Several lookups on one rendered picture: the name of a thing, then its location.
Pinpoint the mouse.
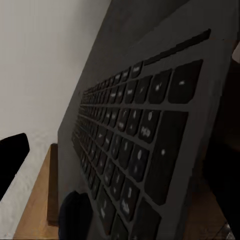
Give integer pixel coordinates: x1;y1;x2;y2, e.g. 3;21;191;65
58;191;82;240

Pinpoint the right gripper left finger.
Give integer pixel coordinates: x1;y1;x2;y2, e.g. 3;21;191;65
0;133;30;201

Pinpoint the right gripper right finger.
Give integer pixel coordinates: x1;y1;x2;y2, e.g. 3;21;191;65
202;136;240;240

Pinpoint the keyboard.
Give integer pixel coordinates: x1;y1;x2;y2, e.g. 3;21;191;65
71;0;240;240

